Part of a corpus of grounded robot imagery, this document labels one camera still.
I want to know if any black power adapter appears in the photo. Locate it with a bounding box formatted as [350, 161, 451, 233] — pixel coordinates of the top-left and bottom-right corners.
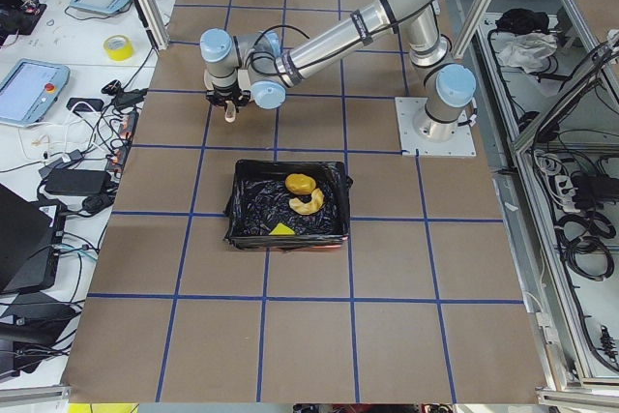
[44, 168, 112, 196]

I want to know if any yellow sponge piece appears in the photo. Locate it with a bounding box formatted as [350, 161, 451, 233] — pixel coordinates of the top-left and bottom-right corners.
[269, 222, 296, 236]

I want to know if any blue teach pendant near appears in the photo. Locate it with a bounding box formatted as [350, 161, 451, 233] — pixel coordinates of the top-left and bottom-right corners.
[1, 59, 71, 128]

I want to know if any yellow potato toy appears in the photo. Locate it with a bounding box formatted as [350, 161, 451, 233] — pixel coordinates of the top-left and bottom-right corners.
[284, 173, 316, 195]

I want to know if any white crumpled cloth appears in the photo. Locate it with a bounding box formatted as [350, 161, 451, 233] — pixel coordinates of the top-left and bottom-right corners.
[497, 32, 557, 74]

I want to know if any bin with black bag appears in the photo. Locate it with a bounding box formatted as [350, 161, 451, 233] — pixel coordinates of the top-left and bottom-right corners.
[225, 160, 352, 251]

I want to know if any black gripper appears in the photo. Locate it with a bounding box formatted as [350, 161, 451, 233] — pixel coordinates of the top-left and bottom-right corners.
[205, 86, 251, 108]

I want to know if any grey plastic dustpan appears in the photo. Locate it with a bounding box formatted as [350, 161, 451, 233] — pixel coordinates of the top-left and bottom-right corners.
[224, 101, 237, 123]

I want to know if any black laptop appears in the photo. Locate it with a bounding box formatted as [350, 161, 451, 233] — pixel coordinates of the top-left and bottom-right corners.
[1, 186, 66, 295]

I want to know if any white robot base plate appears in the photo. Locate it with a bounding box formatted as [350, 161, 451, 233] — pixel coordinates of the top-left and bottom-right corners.
[395, 97, 477, 159]

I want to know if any cream curved croissant toy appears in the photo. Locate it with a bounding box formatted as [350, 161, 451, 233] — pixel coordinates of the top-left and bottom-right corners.
[288, 188, 324, 216]

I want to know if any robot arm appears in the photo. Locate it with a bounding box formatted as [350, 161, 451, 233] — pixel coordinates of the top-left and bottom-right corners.
[199, 0, 477, 125]

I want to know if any yellow tape roll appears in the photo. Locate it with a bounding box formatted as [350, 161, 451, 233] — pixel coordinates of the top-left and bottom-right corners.
[103, 35, 134, 61]

